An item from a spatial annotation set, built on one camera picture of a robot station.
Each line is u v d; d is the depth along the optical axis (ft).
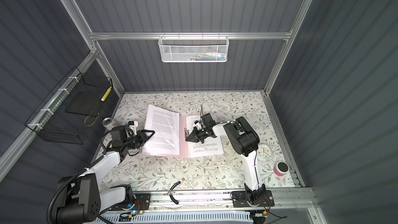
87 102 2.53
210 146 3.00
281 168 2.59
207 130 2.70
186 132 3.22
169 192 2.52
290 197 2.49
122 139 2.27
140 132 2.56
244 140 1.86
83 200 1.34
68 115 2.37
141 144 2.57
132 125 2.69
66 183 1.34
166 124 3.07
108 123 2.84
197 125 3.15
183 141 3.07
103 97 2.63
